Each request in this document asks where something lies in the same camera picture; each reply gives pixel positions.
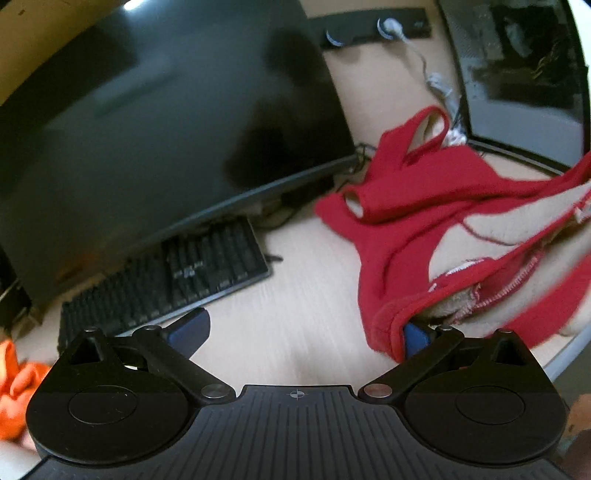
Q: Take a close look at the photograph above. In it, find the black computer monitor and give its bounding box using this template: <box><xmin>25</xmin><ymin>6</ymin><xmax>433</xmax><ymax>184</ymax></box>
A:
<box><xmin>0</xmin><ymin>0</ymin><xmax>360</xmax><ymax>311</ymax></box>

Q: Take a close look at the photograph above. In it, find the orange cloth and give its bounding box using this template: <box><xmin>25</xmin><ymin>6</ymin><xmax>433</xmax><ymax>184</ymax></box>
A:
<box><xmin>0</xmin><ymin>340</ymin><xmax>52</xmax><ymax>441</ymax></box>

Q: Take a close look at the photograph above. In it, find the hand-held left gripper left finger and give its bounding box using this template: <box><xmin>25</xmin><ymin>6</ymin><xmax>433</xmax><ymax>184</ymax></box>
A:
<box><xmin>59</xmin><ymin>308</ymin><xmax>235</xmax><ymax>400</ymax></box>

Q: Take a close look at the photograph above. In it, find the black framed screen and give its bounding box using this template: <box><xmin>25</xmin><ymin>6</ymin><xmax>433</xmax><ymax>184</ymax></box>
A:
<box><xmin>436</xmin><ymin>0</ymin><xmax>591</xmax><ymax>176</ymax></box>

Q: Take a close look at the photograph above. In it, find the black power strip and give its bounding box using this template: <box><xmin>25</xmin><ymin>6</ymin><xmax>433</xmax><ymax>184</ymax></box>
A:
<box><xmin>318</xmin><ymin>8</ymin><xmax>432</xmax><ymax>49</ymax></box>

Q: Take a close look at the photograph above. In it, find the black keyboard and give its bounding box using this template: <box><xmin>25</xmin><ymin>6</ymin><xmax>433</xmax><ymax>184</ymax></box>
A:
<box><xmin>58</xmin><ymin>216</ymin><xmax>273</xmax><ymax>355</ymax></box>

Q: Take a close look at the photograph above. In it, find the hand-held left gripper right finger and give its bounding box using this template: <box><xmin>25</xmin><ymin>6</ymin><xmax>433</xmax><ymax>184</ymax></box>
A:
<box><xmin>358</xmin><ymin>323</ymin><xmax>533</xmax><ymax>407</ymax></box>

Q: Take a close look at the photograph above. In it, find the red fleece-lined garment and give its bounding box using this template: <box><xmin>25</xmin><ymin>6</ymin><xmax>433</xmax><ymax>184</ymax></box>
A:
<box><xmin>314</xmin><ymin>106</ymin><xmax>591</xmax><ymax>363</ymax></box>

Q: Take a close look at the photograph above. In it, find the white cable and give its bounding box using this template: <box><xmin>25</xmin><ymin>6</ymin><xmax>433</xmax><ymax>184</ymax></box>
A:
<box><xmin>378</xmin><ymin>17</ymin><xmax>467</xmax><ymax>147</ymax></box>

